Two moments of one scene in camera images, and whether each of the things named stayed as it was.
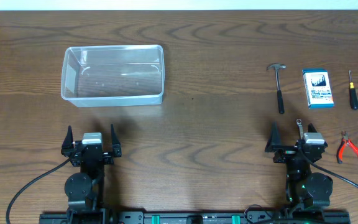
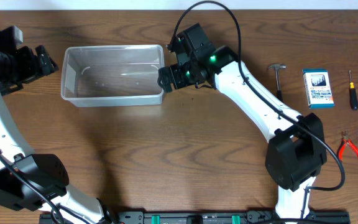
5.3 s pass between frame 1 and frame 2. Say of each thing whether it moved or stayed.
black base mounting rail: stayed
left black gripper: moved
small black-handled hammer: stayed
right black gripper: moved
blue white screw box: stayed
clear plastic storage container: stayed
